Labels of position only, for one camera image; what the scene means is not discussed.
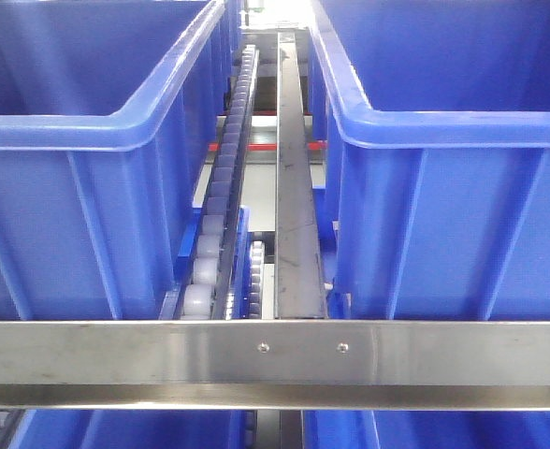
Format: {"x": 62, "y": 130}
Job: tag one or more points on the stainless steel shelf rack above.
{"x": 276, "y": 364}

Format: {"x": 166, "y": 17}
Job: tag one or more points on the lower roller track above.
{"x": 257, "y": 264}

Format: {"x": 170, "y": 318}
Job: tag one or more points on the white roller conveyor track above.
{"x": 212, "y": 287}

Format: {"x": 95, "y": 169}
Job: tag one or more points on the blue plastic bin middle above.
{"x": 437, "y": 120}

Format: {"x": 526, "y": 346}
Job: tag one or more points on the blue plastic bin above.
{"x": 437, "y": 120}
{"x": 107, "y": 109}

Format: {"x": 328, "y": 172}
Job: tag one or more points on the blue plastic bin left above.
{"x": 107, "y": 109}

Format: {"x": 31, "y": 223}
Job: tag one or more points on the lower blue bin right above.
{"x": 379, "y": 429}

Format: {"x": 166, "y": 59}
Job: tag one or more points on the lower blue bin left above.
{"x": 131, "y": 429}

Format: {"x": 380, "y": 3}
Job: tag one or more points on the steel divider rail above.
{"x": 300, "y": 290}

